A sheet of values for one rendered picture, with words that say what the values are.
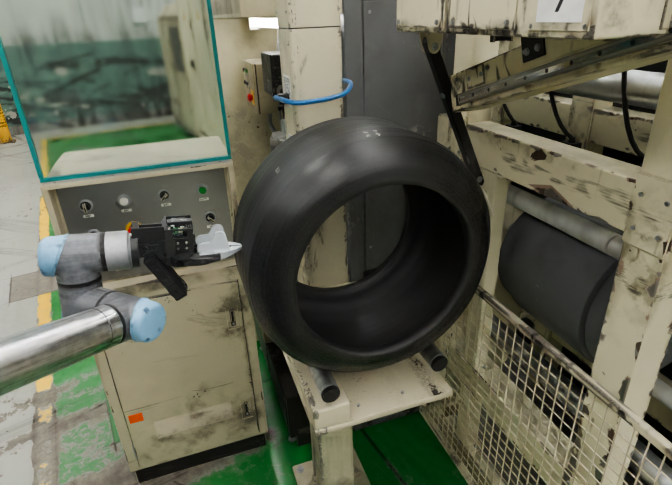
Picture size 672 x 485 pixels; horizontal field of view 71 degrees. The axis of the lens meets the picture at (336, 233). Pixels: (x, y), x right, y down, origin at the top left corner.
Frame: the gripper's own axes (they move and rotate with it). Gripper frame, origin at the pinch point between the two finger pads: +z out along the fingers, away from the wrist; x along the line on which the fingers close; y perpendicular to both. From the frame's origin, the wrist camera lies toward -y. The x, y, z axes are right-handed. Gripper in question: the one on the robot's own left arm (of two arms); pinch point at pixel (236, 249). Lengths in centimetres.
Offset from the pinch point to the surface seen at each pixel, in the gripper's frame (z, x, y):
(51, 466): -67, 79, -133
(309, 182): 12.4, -9.4, 17.3
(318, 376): 17.2, -8.3, -30.6
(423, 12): 42, 9, 48
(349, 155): 20.1, -9.1, 22.2
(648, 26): 52, -37, 47
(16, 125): -244, 847, -150
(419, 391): 44, -11, -39
